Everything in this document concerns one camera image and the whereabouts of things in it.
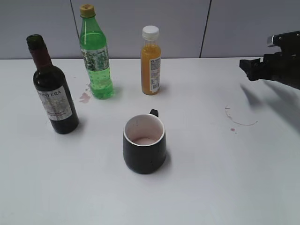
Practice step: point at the dark red wine bottle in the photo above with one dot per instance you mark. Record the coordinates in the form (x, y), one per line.
(52, 88)

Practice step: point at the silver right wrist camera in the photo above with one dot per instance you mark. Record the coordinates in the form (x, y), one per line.
(284, 39)

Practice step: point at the orange juice bottle white cap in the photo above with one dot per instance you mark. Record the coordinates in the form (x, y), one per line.
(150, 60)

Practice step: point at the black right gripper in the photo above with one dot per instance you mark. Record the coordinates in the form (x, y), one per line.
(282, 67)

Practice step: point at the green plastic soda bottle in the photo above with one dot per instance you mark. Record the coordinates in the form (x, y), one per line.
(93, 45)

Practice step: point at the black mug white interior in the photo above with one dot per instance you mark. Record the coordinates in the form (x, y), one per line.
(144, 143)

